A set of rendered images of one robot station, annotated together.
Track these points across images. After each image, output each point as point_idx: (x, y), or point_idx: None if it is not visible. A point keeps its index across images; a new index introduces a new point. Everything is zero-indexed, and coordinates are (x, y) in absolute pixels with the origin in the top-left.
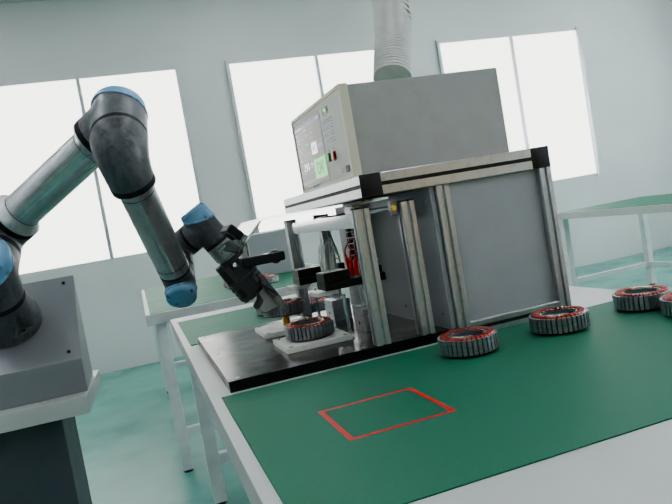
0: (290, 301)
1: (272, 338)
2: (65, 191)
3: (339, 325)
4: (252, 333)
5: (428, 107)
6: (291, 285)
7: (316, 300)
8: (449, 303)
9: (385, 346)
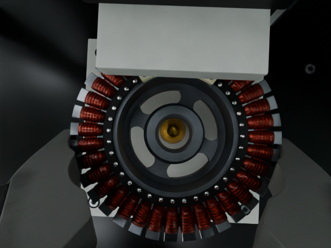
0: (273, 118)
1: (260, 200)
2: None
3: (300, 14)
4: (96, 221)
5: None
6: (134, 35)
7: (294, 5)
8: None
9: None
